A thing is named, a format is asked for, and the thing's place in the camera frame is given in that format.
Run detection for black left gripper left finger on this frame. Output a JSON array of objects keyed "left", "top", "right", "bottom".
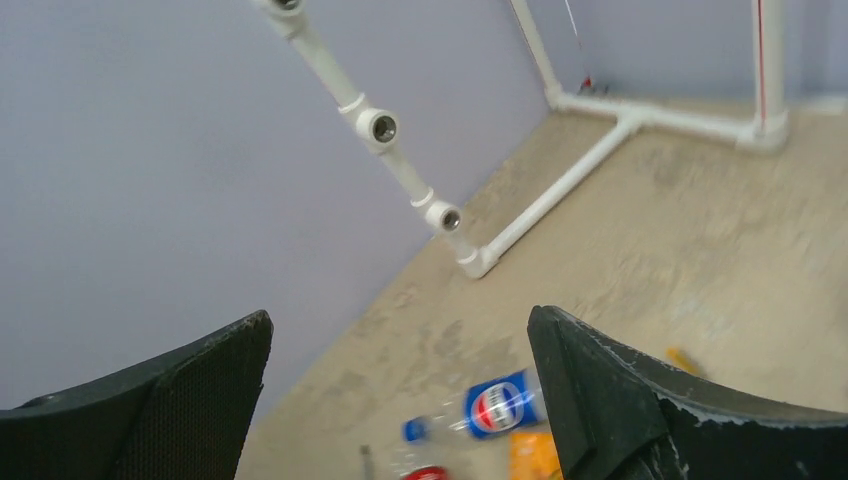
[{"left": 1, "top": 310, "right": 273, "bottom": 479}]

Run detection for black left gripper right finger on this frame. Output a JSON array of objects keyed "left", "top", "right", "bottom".
[{"left": 527, "top": 306, "right": 847, "bottom": 479}]

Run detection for orange juice bottle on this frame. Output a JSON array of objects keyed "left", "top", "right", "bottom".
[{"left": 509, "top": 432, "right": 564, "bottom": 480}]

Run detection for pepsi label clear bottle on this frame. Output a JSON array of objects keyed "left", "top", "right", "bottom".
[{"left": 401, "top": 367, "right": 547, "bottom": 446}]

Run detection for red label clear bottle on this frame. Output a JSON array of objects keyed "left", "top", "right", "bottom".
[{"left": 398, "top": 465, "right": 452, "bottom": 480}]

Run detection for yellow handled pliers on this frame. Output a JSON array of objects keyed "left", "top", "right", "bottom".
[{"left": 666, "top": 347, "right": 703, "bottom": 377}]

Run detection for white pvc pipe frame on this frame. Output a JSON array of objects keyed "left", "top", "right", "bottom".
[{"left": 251, "top": 0, "right": 791, "bottom": 280}]

